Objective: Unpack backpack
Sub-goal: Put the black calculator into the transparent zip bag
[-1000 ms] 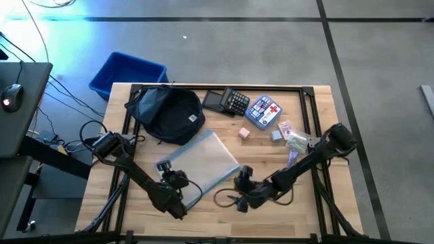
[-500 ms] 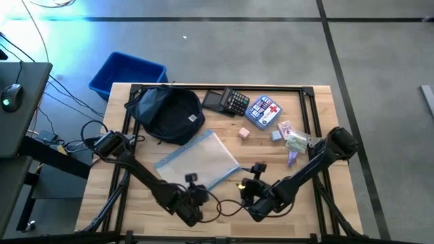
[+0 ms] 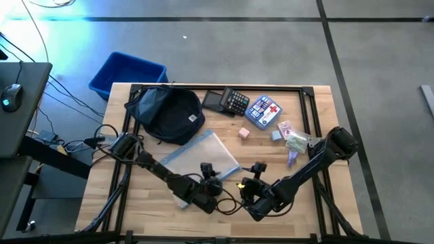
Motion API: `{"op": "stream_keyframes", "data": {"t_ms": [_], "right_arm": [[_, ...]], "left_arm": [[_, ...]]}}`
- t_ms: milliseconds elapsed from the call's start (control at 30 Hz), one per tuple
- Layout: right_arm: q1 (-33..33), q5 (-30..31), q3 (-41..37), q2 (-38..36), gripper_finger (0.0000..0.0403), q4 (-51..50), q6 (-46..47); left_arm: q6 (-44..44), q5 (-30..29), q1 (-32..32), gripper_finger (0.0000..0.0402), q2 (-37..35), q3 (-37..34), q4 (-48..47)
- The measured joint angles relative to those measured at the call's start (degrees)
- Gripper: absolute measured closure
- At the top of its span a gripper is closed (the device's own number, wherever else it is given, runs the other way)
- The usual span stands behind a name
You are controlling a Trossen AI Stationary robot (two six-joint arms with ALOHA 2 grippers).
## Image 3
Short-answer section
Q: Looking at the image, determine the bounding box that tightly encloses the clear mesh pouch blue trim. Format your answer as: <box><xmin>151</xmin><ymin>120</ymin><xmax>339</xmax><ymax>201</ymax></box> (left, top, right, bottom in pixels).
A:
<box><xmin>158</xmin><ymin>129</ymin><xmax>242</xmax><ymax>210</ymax></box>

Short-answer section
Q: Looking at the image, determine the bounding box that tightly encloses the green clear packet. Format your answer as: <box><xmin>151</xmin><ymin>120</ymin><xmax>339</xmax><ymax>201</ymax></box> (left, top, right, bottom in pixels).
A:
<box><xmin>285</xmin><ymin>129</ymin><xmax>311</xmax><ymax>155</ymax></box>

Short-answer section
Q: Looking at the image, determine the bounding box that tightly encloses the pink card packet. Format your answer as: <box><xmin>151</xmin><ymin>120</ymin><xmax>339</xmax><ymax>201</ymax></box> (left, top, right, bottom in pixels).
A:
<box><xmin>277</xmin><ymin>119</ymin><xmax>294</xmax><ymax>141</ymax></box>

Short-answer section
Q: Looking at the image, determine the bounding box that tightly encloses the navy backpack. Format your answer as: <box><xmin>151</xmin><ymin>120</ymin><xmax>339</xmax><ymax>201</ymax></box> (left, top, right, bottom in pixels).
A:
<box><xmin>123</xmin><ymin>84</ymin><xmax>207</xmax><ymax>147</ymax></box>

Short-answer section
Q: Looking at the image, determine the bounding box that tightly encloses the blue first aid kit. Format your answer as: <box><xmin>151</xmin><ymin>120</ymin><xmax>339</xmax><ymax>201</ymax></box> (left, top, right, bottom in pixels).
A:
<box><xmin>243</xmin><ymin>94</ymin><xmax>283</xmax><ymax>132</ymax></box>

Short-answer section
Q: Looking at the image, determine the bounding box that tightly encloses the black calculator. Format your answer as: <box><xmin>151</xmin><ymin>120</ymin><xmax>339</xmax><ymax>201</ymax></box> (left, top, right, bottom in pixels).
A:
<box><xmin>218</xmin><ymin>86</ymin><xmax>252</xmax><ymax>118</ymax></box>

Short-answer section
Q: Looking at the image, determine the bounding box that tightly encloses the blue plastic bin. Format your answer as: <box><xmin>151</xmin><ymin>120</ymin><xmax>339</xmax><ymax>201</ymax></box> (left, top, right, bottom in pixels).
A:
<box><xmin>87</xmin><ymin>51</ymin><xmax>170</xmax><ymax>102</ymax></box>

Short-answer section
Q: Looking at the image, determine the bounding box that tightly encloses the black power adapter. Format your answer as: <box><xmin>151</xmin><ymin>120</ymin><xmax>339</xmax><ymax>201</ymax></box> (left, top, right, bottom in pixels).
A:
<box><xmin>35</xmin><ymin>129</ymin><xmax>59</xmax><ymax>145</ymax></box>

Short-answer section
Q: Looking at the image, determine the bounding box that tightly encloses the grey metal bar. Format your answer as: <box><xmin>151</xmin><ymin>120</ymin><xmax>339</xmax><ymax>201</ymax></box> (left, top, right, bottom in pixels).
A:
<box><xmin>420</xmin><ymin>84</ymin><xmax>434</xmax><ymax>119</ymax></box>

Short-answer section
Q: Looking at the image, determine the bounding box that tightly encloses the black desk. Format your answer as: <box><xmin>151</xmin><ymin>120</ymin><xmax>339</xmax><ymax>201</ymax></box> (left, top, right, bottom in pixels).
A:
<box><xmin>0</xmin><ymin>61</ymin><xmax>93</xmax><ymax>238</ymax></box>

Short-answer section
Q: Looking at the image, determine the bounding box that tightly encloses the black computer mouse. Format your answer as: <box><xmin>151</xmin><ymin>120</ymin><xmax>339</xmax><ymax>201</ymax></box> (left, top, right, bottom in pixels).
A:
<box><xmin>0</xmin><ymin>83</ymin><xmax>24</xmax><ymax>113</ymax></box>

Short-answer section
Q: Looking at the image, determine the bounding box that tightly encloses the black aluminium table frame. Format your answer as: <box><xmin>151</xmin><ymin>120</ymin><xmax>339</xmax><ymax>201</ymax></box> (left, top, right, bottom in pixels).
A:
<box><xmin>81</xmin><ymin>83</ymin><xmax>366</xmax><ymax>244</ymax></box>

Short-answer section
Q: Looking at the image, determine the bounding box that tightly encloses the black floor cable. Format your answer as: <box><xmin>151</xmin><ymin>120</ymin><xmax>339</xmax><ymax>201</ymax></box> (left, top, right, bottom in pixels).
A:
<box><xmin>0</xmin><ymin>31</ymin><xmax>105</xmax><ymax>119</ymax></box>

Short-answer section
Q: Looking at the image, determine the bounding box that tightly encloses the grey floor cable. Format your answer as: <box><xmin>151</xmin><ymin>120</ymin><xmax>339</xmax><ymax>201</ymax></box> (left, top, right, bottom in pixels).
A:
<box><xmin>20</xmin><ymin>0</ymin><xmax>50</xmax><ymax>64</ymax></box>

